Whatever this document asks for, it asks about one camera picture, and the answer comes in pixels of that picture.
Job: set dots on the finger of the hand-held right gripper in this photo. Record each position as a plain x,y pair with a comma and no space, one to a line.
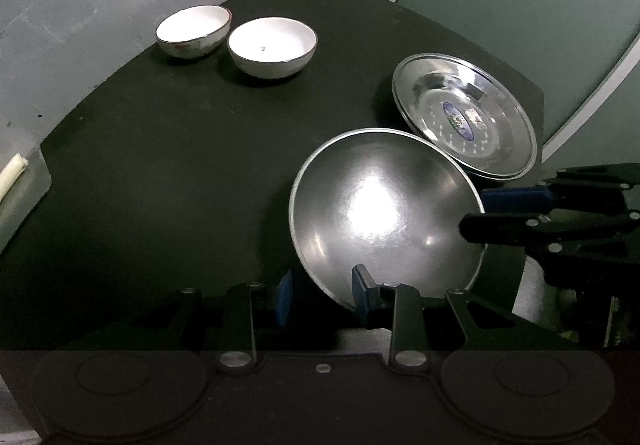
495,227
515,199

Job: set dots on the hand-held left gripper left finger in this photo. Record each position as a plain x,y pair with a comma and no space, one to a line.
285,297

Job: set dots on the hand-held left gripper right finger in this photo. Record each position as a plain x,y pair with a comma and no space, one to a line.
359,290

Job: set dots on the stainless steel bowl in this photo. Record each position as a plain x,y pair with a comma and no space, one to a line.
380,205

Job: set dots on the stainless steel plate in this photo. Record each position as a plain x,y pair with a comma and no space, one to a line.
450,95

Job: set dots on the white ceramic bowl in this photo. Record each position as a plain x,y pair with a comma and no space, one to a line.
272,45
194,30

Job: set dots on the green door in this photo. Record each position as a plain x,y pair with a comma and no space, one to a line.
525,0

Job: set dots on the white cylindrical stick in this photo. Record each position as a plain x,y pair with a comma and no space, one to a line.
11,175

